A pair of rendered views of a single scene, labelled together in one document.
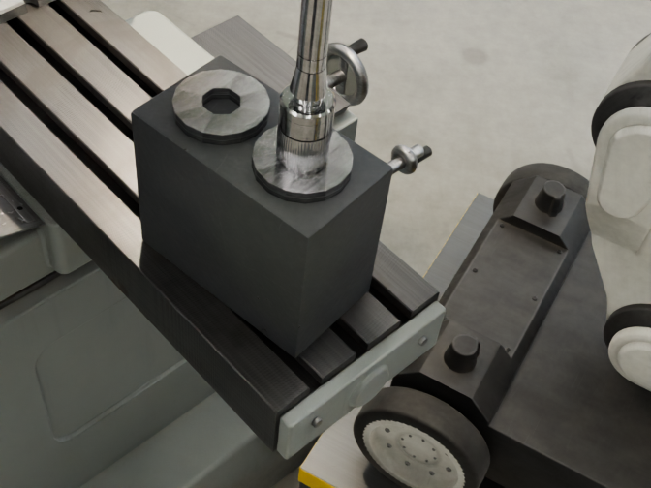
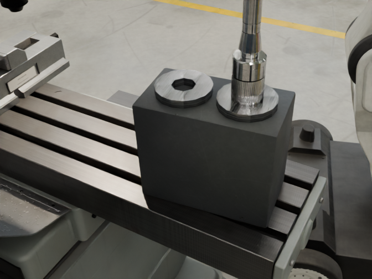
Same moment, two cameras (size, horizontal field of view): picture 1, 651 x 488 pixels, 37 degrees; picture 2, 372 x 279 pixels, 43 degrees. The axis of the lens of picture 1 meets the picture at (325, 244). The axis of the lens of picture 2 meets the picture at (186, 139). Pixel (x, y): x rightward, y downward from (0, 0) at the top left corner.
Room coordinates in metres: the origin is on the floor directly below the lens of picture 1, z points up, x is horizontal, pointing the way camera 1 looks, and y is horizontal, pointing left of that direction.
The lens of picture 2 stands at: (0.08, 0.22, 1.52)
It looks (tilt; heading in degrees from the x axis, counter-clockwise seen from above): 39 degrees down; 349
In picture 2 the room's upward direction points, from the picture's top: 2 degrees counter-clockwise
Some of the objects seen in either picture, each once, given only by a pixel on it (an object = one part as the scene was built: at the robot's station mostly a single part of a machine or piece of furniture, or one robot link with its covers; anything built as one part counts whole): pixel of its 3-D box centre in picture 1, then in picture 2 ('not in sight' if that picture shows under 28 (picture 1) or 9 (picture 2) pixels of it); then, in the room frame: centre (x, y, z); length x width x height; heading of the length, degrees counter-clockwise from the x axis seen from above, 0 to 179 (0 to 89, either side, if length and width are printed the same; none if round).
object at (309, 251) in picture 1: (258, 201); (214, 142); (0.64, 0.07, 1.04); 0.22 x 0.12 x 0.20; 55
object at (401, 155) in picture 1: (387, 169); not in sight; (1.23, -0.09, 0.52); 0.22 x 0.06 x 0.06; 138
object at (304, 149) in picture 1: (304, 132); (248, 79); (0.61, 0.03, 1.17); 0.05 x 0.05 x 0.06
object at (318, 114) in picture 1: (307, 102); (249, 57); (0.61, 0.03, 1.20); 0.05 x 0.05 x 0.01
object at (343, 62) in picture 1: (327, 82); not in sight; (1.30, 0.03, 0.64); 0.16 x 0.12 x 0.12; 138
